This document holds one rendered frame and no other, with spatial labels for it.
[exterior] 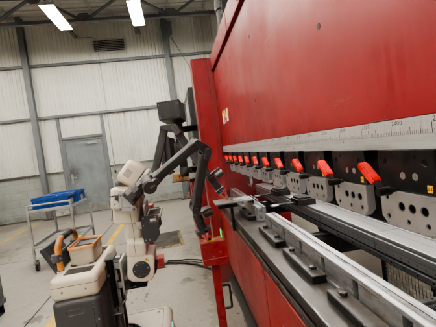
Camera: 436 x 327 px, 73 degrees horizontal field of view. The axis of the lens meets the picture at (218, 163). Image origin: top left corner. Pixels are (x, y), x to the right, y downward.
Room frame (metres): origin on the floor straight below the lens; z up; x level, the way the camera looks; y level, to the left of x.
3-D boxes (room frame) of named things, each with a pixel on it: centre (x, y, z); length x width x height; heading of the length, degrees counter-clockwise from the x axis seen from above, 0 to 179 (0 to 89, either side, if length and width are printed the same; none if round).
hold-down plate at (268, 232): (1.55, -0.23, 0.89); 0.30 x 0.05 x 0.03; 7
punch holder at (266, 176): (1.59, -0.28, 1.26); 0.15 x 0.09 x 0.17; 7
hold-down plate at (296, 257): (1.15, -0.28, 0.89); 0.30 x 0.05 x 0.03; 7
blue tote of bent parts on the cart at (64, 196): (4.32, 2.47, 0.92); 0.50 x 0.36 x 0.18; 98
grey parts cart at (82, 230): (4.49, 2.48, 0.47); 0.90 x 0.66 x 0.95; 8
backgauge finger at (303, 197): (1.78, -0.41, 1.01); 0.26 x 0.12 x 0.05; 97
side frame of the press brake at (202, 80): (3.15, -0.26, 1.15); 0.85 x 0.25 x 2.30; 97
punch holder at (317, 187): (0.99, -0.36, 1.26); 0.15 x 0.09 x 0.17; 7
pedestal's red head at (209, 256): (1.91, 0.11, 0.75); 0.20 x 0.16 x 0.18; 8
